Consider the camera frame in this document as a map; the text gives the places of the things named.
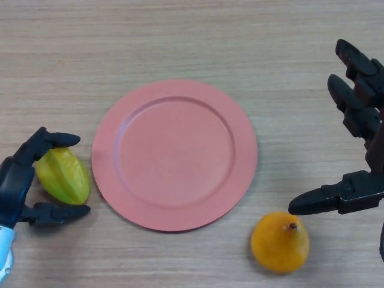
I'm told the pink round plate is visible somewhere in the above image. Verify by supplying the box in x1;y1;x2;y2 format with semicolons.
91;79;258;233

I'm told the yellow green starfruit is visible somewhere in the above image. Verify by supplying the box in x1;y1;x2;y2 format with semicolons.
33;146;91;206

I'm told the orange yellow pear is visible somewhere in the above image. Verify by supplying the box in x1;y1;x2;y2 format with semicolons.
250;211;310;274

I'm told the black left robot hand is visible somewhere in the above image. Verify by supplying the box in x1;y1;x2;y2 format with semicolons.
0;126;91;231

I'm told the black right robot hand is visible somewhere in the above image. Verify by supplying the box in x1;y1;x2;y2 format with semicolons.
287;38;384;216

